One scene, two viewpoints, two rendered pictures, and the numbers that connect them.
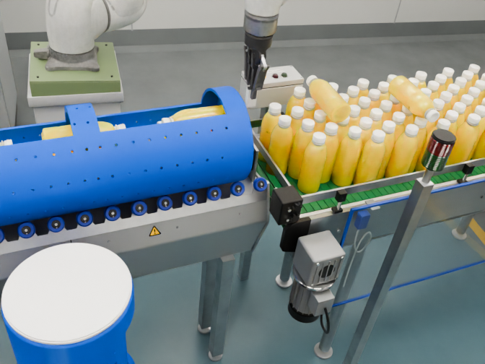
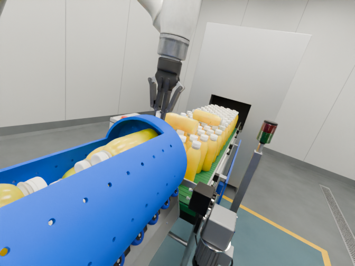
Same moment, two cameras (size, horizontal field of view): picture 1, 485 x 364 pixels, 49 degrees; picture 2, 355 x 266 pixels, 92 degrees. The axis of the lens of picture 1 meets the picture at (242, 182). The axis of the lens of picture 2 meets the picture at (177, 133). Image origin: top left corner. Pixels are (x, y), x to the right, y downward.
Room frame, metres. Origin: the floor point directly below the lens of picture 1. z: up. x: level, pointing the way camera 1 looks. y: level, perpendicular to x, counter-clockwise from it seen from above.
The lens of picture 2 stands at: (0.89, 0.34, 1.38)
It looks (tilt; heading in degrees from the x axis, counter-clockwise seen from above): 19 degrees down; 317
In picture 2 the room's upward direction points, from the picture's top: 13 degrees clockwise
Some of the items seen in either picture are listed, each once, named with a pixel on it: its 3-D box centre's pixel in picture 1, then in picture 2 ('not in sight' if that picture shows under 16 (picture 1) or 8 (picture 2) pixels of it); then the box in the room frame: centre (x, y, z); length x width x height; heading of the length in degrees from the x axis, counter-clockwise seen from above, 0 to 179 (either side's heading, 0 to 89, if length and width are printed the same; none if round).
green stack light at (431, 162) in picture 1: (435, 157); (264, 136); (1.20, -0.51, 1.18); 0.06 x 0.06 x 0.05
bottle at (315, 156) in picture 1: (312, 164); (190, 163); (1.35, -0.21, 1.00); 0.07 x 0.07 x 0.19
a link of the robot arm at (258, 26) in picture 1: (260, 21); (173, 49); (1.36, 0.01, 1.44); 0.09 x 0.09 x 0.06
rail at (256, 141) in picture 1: (268, 159); (161, 170); (1.38, -0.08, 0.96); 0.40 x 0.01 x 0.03; 27
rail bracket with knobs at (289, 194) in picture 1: (285, 206); (200, 199); (1.19, -0.14, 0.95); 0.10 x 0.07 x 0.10; 27
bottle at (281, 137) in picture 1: (280, 146); not in sight; (1.42, -0.11, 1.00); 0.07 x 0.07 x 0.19
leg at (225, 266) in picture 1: (220, 310); not in sight; (1.26, 0.02, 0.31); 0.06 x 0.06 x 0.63; 27
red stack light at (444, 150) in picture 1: (440, 144); (268, 127); (1.20, -0.51, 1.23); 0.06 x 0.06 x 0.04
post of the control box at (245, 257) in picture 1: (254, 200); not in sight; (1.70, -0.06, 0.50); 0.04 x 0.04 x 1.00; 27
